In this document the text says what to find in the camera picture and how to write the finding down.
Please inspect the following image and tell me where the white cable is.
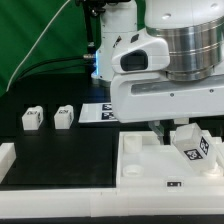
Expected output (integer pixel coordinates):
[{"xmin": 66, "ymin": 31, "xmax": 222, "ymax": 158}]
[{"xmin": 5, "ymin": 0, "xmax": 72, "ymax": 93}]

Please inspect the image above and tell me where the black cable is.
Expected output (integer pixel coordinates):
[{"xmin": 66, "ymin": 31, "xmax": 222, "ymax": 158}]
[{"xmin": 16, "ymin": 55, "xmax": 98, "ymax": 81}]

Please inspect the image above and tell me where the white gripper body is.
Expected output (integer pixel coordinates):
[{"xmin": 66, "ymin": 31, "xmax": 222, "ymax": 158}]
[{"xmin": 110, "ymin": 28, "xmax": 224, "ymax": 123}]

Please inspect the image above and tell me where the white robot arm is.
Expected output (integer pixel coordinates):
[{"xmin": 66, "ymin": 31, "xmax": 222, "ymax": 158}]
[{"xmin": 91, "ymin": 0, "xmax": 224, "ymax": 123}]

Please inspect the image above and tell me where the white square tabletop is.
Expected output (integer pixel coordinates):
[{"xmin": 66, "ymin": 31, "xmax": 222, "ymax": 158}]
[{"xmin": 116, "ymin": 131, "xmax": 224, "ymax": 190}]

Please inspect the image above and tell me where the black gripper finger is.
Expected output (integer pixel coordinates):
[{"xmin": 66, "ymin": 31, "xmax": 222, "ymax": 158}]
[{"xmin": 148, "ymin": 121, "xmax": 164, "ymax": 145}]

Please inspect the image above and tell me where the white obstacle fence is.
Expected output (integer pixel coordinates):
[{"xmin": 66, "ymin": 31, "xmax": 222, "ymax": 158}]
[{"xmin": 0, "ymin": 142, "xmax": 224, "ymax": 220}]

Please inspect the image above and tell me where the paper sheet with four tags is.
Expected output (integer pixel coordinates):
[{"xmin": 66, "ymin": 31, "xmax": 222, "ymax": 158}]
[{"xmin": 79, "ymin": 102, "xmax": 116, "ymax": 123}]

